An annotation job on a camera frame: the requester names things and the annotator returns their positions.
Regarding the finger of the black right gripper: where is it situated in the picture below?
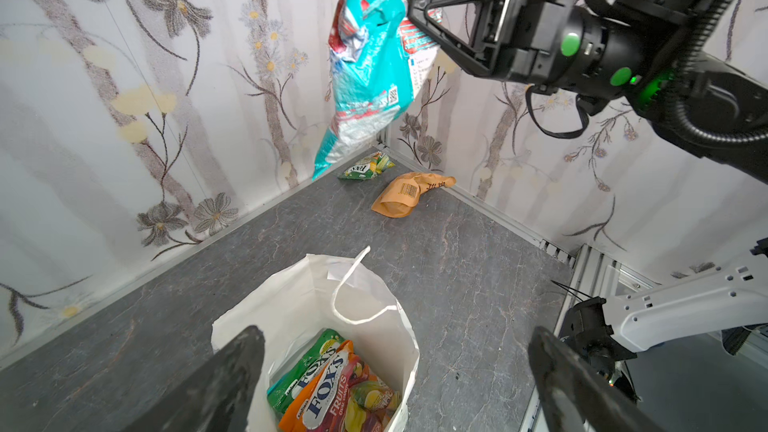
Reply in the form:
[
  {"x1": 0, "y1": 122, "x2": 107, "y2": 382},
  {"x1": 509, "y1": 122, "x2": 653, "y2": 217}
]
[{"x1": 407, "y1": 0, "x2": 527, "y2": 78}]

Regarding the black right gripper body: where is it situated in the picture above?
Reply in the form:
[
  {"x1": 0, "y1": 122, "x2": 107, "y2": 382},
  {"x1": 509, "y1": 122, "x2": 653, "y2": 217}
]
[{"x1": 494, "y1": 0, "x2": 600, "y2": 87}]

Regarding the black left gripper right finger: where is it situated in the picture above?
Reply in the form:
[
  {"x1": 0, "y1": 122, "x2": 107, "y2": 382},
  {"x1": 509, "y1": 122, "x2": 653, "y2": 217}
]
[{"x1": 528, "y1": 326, "x2": 661, "y2": 431}]

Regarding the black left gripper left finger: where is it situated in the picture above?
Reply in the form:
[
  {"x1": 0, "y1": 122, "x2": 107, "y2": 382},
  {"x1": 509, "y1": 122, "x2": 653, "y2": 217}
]
[{"x1": 125, "y1": 325, "x2": 265, "y2": 431}]

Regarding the teal Fox's candy bag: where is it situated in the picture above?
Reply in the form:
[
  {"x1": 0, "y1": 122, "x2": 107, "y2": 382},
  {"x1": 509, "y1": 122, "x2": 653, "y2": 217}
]
[{"x1": 313, "y1": 0, "x2": 439, "y2": 178}]

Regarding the white patterned paper bag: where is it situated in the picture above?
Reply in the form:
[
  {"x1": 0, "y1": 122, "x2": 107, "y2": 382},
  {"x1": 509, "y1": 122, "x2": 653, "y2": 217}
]
[{"x1": 211, "y1": 253, "x2": 420, "y2": 431}]

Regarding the green Fox's candy bag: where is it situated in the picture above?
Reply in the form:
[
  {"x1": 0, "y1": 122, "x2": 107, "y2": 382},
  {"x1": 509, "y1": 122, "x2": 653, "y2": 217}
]
[{"x1": 338, "y1": 151, "x2": 395, "y2": 181}]

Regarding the orange snack bag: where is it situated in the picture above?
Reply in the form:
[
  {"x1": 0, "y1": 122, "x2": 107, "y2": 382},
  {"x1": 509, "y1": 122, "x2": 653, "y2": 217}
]
[{"x1": 371, "y1": 172, "x2": 456, "y2": 218}]

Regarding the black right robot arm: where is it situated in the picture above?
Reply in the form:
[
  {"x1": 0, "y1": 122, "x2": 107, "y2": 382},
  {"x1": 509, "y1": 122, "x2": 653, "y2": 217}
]
[{"x1": 407, "y1": 0, "x2": 767, "y2": 378}]

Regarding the green Fox's bag in bag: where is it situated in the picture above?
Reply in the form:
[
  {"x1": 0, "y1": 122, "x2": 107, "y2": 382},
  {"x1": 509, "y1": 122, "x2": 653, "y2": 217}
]
[{"x1": 267, "y1": 329, "x2": 345, "y2": 416}]

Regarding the orange Fox's fruits candy bag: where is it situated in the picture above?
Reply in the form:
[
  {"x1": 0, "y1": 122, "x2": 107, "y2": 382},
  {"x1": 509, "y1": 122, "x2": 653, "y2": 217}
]
[{"x1": 278, "y1": 340, "x2": 402, "y2": 431}]

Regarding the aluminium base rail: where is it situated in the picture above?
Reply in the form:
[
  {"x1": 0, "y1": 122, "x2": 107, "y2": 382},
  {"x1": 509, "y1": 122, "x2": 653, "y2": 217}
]
[{"x1": 520, "y1": 246, "x2": 639, "y2": 431}]

